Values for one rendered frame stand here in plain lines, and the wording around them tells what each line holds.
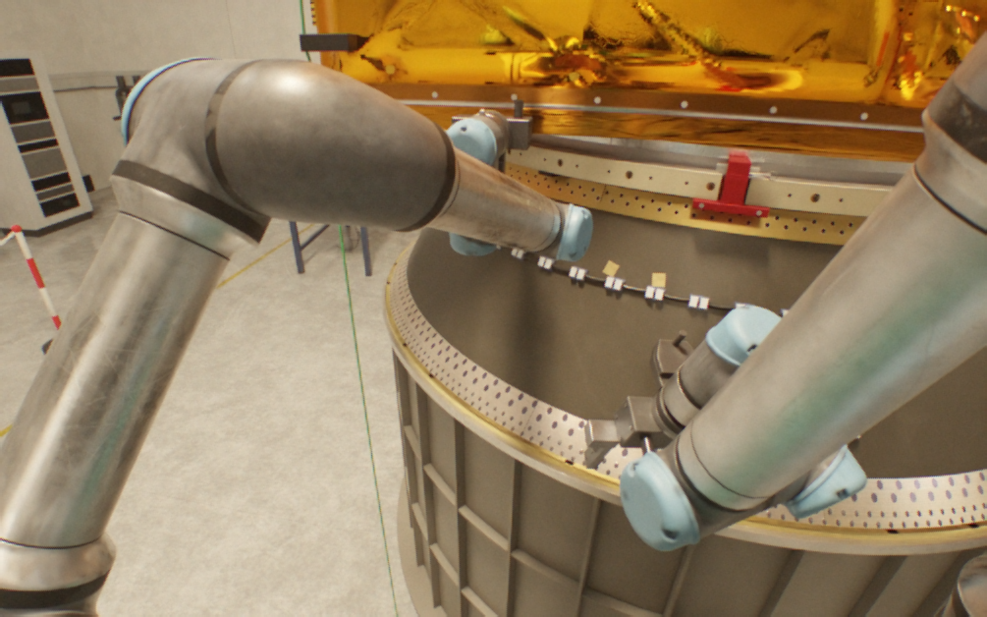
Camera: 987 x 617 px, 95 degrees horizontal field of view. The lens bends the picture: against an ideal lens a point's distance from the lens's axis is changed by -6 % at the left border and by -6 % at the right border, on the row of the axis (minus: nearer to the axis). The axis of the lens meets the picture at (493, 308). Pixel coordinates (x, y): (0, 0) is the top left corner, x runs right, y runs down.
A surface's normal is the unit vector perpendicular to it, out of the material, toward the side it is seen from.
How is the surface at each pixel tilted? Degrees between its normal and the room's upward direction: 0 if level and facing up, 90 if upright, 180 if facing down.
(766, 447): 99
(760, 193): 90
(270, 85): 39
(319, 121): 66
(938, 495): 43
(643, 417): 24
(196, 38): 90
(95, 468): 85
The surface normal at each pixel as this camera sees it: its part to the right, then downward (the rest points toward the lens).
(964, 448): 0.12, 0.00
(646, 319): -0.42, -0.06
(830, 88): -0.15, 0.82
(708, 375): -0.91, 0.23
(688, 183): -0.46, 0.41
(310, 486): 0.01, -0.88
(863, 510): -0.04, -0.33
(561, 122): -0.18, 0.46
